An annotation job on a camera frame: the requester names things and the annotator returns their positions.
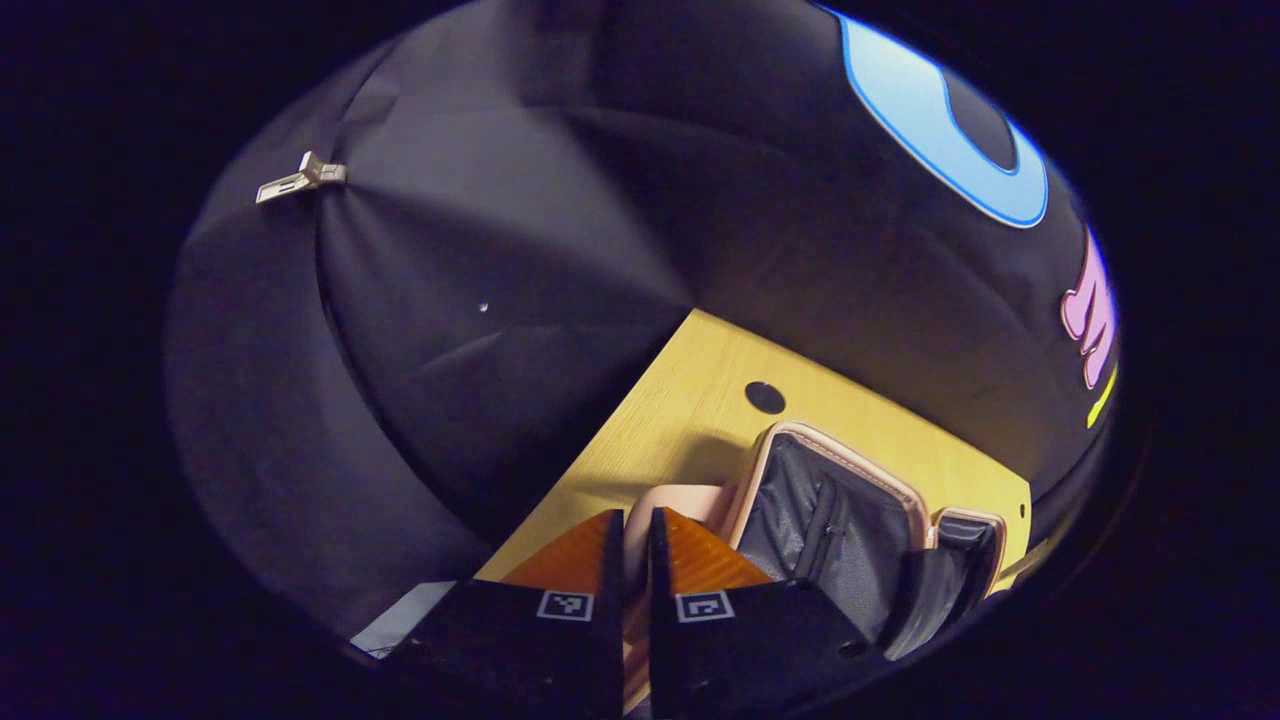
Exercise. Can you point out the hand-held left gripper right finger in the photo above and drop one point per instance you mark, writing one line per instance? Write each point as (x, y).
(660, 600)

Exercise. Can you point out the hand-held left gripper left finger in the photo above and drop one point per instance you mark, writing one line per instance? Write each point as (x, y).
(612, 600)

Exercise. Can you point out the pink hard-shell suitcase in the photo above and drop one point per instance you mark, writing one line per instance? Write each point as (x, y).
(850, 540)

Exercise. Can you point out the black backdrop cloth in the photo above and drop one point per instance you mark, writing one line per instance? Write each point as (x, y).
(500, 250)

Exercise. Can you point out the silver metal clip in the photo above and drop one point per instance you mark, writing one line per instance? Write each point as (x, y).
(300, 178)

